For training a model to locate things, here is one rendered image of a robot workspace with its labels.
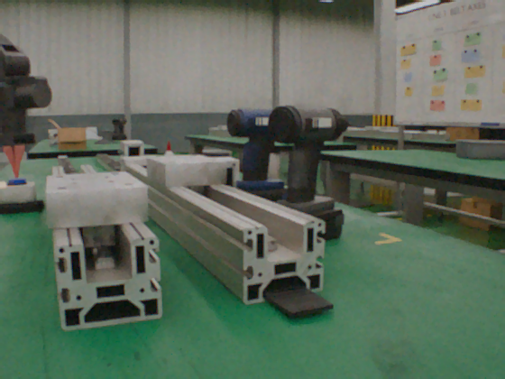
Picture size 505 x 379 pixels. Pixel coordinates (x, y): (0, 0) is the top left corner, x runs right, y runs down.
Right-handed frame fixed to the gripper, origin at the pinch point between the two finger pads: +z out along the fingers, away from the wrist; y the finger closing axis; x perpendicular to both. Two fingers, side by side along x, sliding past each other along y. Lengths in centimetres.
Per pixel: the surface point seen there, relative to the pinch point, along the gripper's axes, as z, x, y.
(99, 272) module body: 4, -65, 12
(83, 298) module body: 6, -68, 10
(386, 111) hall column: -29, 579, 597
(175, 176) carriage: -1.4, -36.0, 28.3
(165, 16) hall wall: -292, 1104, 306
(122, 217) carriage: 0, -61, 16
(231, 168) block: 2, -1, 52
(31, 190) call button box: 3.5, -3.9, 3.2
